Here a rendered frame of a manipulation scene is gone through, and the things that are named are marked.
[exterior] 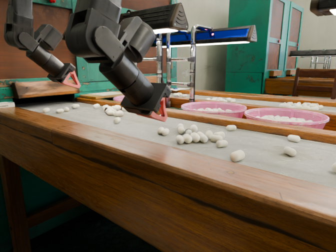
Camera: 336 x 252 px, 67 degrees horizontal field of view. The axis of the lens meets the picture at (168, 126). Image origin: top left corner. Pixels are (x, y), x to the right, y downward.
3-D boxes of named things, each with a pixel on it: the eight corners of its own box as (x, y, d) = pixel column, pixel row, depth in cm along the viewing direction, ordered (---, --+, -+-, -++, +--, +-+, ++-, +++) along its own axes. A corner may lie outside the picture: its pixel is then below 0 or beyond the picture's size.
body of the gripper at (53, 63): (60, 66, 95) (43, 52, 90) (75, 66, 89) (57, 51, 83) (50, 80, 93) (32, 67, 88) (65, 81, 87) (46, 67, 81)
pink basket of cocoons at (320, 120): (316, 159, 72) (321, 126, 70) (229, 141, 89) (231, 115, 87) (331, 139, 92) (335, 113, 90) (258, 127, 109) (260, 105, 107)
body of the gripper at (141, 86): (137, 86, 59) (117, 65, 54) (171, 88, 53) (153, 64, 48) (124, 109, 57) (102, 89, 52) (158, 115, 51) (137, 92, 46)
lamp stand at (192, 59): (193, 119, 126) (196, 22, 116) (163, 114, 139) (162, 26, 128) (213, 113, 140) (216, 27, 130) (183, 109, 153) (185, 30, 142)
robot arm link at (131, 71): (89, 68, 47) (109, 69, 43) (109, 40, 49) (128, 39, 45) (113, 91, 52) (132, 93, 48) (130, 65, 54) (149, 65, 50)
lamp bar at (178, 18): (173, 27, 73) (173, -1, 71) (61, 40, 112) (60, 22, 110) (189, 30, 79) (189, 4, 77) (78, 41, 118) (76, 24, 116)
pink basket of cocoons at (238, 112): (243, 139, 92) (245, 113, 89) (172, 133, 100) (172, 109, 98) (246, 123, 116) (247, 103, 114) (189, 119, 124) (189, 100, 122)
